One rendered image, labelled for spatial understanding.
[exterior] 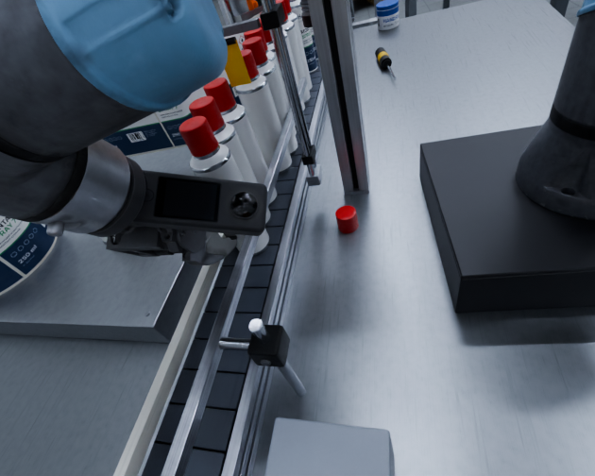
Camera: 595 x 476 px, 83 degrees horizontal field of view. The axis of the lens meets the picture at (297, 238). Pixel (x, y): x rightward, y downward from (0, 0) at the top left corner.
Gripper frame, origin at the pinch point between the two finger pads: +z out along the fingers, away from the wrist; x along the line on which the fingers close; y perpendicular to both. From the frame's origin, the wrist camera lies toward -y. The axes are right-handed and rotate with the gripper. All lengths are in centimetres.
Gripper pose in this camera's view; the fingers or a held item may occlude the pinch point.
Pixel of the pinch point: (235, 239)
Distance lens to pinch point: 45.9
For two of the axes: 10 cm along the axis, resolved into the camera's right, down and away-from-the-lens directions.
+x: -0.2, 9.8, -2.1
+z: 2.9, 2.0, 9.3
